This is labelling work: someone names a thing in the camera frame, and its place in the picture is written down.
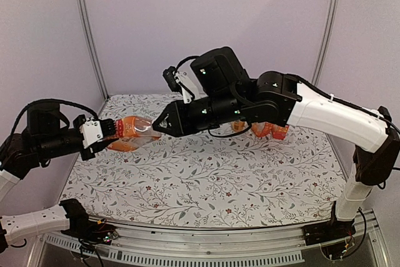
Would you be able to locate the floral tablecloth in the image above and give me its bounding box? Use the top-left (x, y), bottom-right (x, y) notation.
top-left (59, 93), bottom-right (353, 229)

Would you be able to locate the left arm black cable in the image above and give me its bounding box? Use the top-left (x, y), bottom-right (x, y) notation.
top-left (6, 99), bottom-right (101, 143)

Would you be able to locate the orange tea bottle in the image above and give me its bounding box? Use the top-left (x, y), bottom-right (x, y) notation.
top-left (251, 122), bottom-right (273, 138)
top-left (107, 116), bottom-right (162, 152)
top-left (271, 124), bottom-right (289, 140)

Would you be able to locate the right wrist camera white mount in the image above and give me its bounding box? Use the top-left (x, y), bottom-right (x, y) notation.
top-left (162, 66), bottom-right (200, 104)

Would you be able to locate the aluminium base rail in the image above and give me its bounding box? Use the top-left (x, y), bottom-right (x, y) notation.
top-left (27, 210), bottom-right (392, 266)

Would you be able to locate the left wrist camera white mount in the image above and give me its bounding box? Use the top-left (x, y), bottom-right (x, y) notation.
top-left (79, 118), bottom-right (104, 149)

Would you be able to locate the aluminium corner post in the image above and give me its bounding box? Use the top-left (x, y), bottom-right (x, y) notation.
top-left (311, 0), bottom-right (339, 86)
top-left (76, 0), bottom-right (109, 100)

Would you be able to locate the right aluminium corner post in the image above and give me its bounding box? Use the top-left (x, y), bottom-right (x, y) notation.
top-left (311, 0), bottom-right (339, 86)

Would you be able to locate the left aluminium corner post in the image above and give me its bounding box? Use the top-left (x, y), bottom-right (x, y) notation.
top-left (76, 0), bottom-right (109, 100)

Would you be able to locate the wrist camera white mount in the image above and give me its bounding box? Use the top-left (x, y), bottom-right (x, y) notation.
top-left (162, 66), bottom-right (200, 104)
top-left (79, 118), bottom-right (104, 149)

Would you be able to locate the orange tea bottle front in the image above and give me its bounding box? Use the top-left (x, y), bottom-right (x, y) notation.
top-left (271, 124), bottom-right (289, 140)

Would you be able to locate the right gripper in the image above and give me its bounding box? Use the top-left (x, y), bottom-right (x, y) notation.
top-left (152, 92), bottom-right (244, 138)

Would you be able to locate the milk tea bottle dark label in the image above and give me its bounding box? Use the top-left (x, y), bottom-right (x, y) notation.
top-left (231, 120), bottom-right (246, 133)

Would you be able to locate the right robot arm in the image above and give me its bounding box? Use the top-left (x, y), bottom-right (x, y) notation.
top-left (152, 46), bottom-right (399, 239)

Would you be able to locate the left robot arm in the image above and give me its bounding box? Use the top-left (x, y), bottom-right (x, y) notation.
top-left (1, 99), bottom-right (118, 251)

